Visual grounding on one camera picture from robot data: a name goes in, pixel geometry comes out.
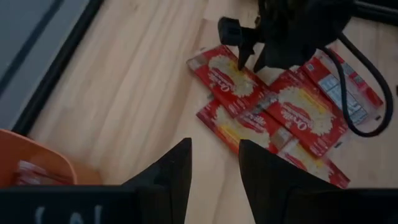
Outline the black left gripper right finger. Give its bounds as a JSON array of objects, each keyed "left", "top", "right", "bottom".
[{"left": 239, "top": 139, "right": 398, "bottom": 224}]

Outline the red popcorn bag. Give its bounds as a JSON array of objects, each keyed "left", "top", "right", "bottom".
[
  {"left": 276, "top": 139, "right": 351, "bottom": 190},
  {"left": 300, "top": 48, "right": 384, "bottom": 125},
  {"left": 186, "top": 45, "right": 271, "bottom": 118},
  {"left": 195, "top": 99, "right": 293, "bottom": 155},
  {"left": 266, "top": 70, "right": 349, "bottom": 158},
  {"left": 14, "top": 160, "right": 74, "bottom": 187}
]

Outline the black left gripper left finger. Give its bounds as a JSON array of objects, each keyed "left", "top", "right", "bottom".
[{"left": 0, "top": 138, "right": 193, "bottom": 224}]

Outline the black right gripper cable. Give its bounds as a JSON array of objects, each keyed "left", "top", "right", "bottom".
[{"left": 320, "top": 30, "right": 394, "bottom": 138}]

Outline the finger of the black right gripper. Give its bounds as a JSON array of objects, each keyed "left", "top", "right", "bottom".
[
  {"left": 253, "top": 46, "right": 271, "bottom": 74},
  {"left": 238, "top": 43, "right": 254, "bottom": 71}
]

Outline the black metal table frame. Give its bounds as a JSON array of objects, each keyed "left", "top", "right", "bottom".
[{"left": 11, "top": 0, "right": 105, "bottom": 136}]

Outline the orange plastic basket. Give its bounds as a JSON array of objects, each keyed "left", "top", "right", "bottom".
[{"left": 0, "top": 129, "right": 103, "bottom": 187}]

